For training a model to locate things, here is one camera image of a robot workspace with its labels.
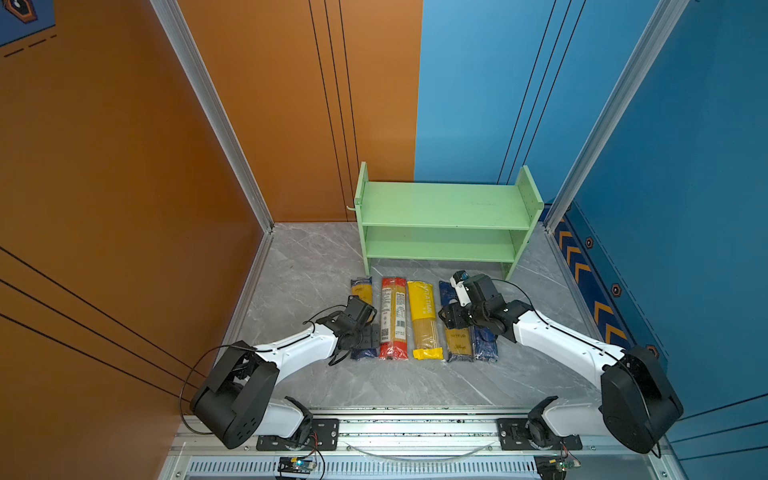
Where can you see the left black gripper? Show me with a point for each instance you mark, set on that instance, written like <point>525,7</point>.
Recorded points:
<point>369,332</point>

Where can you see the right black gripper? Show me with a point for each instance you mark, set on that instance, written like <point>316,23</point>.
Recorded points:
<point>451,312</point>

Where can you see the red white spaghetti bag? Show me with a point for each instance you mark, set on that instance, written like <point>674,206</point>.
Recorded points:
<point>393,331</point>

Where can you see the dark blue portrait spaghetti bag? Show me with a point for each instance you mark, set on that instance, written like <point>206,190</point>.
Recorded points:
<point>457,345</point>

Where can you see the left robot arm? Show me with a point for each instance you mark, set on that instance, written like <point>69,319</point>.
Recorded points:
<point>235,401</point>

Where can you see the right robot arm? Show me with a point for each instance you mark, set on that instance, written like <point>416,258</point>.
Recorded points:
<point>637,403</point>

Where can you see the green wooden two-tier shelf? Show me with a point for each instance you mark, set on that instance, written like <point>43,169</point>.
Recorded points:
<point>446,222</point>

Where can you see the blue Barilla spaghetti box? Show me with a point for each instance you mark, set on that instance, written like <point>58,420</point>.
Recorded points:
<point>485,345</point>

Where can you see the left green circuit board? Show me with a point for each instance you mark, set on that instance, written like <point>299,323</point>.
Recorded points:
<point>300,468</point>

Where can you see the green circuit board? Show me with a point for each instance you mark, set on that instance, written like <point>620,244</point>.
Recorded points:
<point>555,468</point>
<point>300,468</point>

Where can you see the right green circuit board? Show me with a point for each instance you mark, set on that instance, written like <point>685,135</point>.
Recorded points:
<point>555,468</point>

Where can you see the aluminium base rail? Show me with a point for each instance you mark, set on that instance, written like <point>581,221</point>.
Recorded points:
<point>399,443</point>

